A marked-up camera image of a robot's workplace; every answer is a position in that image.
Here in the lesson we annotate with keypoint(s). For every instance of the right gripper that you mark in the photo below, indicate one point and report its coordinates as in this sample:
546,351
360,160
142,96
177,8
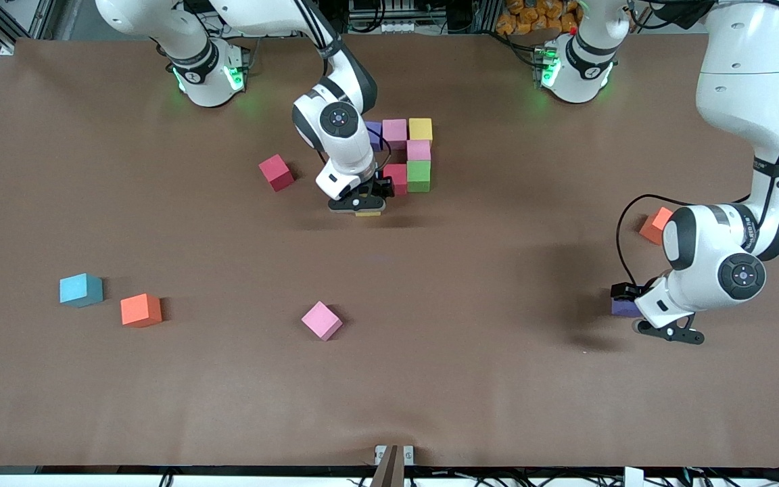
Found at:
382,184

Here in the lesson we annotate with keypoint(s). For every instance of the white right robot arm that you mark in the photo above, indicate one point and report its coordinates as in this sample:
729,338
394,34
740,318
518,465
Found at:
342,149

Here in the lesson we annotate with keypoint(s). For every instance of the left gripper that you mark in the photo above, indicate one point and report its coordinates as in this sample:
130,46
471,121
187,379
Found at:
626,291

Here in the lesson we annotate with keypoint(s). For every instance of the red foam cube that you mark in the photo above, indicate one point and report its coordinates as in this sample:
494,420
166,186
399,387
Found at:
276,172
399,177

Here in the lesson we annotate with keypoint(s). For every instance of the orange foam cube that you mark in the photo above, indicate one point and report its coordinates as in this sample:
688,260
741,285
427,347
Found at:
653,226
140,310

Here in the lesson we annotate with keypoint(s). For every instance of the purple foam cube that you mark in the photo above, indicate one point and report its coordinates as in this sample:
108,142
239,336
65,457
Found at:
623,310
374,132

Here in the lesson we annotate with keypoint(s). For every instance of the white power strip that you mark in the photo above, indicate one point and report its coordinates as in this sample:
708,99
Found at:
397,27

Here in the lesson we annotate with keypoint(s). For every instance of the small white box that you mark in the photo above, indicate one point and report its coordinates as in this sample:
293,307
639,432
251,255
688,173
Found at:
633,477

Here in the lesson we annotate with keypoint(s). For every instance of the light blue foam cube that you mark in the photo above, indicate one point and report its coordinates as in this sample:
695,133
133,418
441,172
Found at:
80,289

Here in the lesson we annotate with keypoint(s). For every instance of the pink foam cube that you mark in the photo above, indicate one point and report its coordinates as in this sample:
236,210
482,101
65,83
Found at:
322,320
419,150
396,134

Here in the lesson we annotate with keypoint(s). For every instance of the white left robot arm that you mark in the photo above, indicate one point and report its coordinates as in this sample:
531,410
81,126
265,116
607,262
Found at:
748,67

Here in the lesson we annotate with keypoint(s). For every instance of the brown table cover sheet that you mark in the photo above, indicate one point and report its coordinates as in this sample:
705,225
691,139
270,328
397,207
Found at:
430,379

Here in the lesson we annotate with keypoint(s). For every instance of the metal clamp bracket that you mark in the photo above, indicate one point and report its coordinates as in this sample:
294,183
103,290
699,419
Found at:
408,454

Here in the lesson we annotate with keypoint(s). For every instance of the yellow foam cube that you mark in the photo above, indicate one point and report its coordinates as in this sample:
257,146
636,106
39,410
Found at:
368,214
420,128

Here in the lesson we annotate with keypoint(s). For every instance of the green foam cube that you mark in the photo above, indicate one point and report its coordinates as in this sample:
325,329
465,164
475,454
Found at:
419,177

